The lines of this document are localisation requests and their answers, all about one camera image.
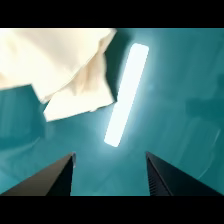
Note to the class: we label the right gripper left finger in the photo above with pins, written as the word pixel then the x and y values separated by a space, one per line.
pixel 55 178

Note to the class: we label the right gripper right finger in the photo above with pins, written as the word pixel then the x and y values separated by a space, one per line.
pixel 170 180

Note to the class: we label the cream white T-shirt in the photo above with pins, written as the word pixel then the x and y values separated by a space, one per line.
pixel 56 63

